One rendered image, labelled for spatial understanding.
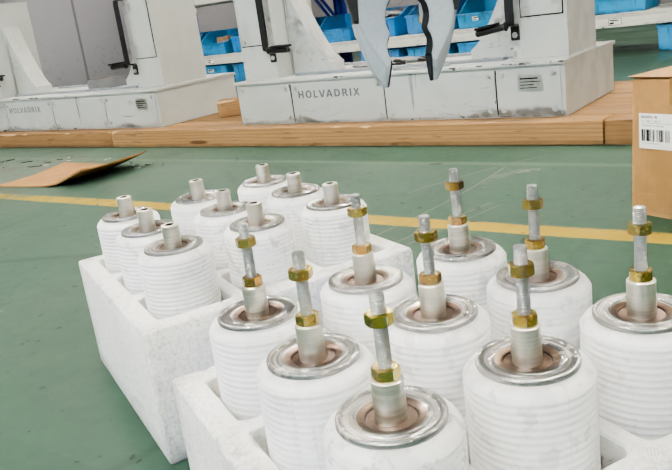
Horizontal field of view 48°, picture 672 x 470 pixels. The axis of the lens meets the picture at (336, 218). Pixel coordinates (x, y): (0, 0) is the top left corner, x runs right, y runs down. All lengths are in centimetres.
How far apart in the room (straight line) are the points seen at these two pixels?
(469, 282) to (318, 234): 32
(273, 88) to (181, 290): 229
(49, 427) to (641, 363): 83
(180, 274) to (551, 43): 191
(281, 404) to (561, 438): 20
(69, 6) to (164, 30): 419
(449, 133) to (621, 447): 213
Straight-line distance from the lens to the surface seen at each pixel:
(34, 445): 114
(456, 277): 77
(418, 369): 63
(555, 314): 69
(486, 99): 268
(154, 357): 93
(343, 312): 72
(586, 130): 249
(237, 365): 69
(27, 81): 482
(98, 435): 111
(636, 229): 61
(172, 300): 96
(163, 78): 374
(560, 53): 263
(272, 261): 99
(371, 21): 59
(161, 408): 96
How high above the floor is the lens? 52
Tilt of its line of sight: 16 degrees down
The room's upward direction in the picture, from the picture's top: 8 degrees counter-clockwise
